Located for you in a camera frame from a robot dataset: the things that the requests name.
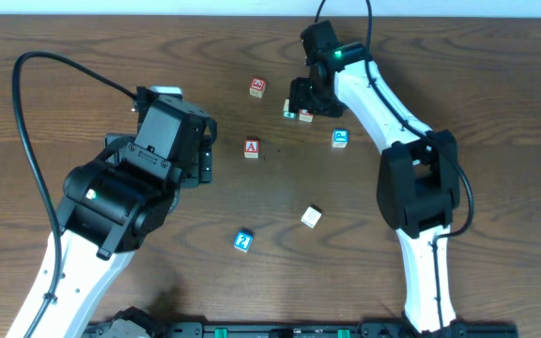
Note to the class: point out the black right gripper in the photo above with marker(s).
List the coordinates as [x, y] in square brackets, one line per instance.
[301, 97]

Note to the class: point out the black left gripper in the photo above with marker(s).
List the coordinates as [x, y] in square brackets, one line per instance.
[205, 160]

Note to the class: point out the red letter I block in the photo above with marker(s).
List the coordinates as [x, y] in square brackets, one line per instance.
[305, 116]

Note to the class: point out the red letter A block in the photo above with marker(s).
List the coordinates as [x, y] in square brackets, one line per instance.
[251, 148]

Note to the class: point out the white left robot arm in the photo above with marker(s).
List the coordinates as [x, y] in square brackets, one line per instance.
[110, 205]

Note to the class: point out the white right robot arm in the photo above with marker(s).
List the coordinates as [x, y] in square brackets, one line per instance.
[418, 187]

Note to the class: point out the green number 4 block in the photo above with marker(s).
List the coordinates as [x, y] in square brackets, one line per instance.
[286, 112]

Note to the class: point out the blue letter P block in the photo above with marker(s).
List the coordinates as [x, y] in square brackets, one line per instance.
[340, 138]

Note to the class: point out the red number 3 block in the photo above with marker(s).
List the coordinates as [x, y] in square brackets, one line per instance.
[257, 87]

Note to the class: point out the plain wooden ball block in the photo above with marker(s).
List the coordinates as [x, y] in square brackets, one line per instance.
[311, 216]

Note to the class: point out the blue number 2 block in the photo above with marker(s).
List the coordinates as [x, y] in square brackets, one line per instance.
[243, 240]

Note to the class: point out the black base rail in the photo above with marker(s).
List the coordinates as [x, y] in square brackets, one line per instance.
[134, 322]

